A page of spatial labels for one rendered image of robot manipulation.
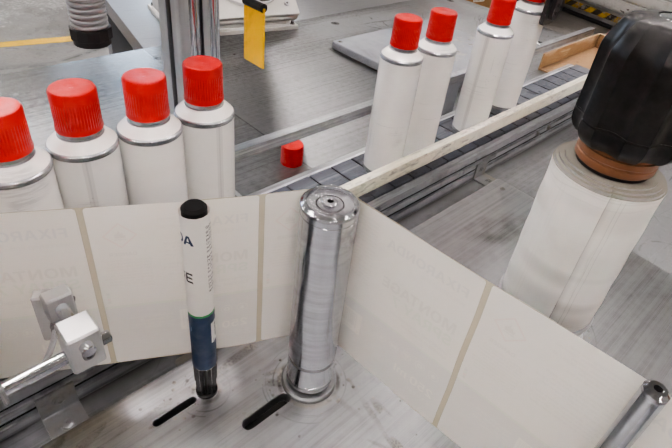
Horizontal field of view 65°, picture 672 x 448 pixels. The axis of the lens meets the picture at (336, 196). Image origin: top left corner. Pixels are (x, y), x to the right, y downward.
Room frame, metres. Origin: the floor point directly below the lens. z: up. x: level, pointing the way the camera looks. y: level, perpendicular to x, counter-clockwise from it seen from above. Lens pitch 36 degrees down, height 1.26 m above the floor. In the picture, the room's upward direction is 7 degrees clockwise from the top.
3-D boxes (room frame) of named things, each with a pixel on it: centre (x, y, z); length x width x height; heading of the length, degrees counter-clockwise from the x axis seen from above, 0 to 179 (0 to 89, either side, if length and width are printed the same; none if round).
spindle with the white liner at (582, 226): (0.36, -0.21, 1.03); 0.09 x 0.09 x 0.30
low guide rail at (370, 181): (0.68, -0.18, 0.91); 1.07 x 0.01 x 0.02; 137
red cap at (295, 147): (0.67, 0.07, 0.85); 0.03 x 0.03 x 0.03
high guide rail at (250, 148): (0.73, -0.12, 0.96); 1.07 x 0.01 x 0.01; 137
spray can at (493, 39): (0.75, -0.19, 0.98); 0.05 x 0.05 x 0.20
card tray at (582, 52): (1.22, -0.63, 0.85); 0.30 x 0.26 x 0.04; 137
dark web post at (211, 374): (0.24, 0.08, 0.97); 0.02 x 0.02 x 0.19
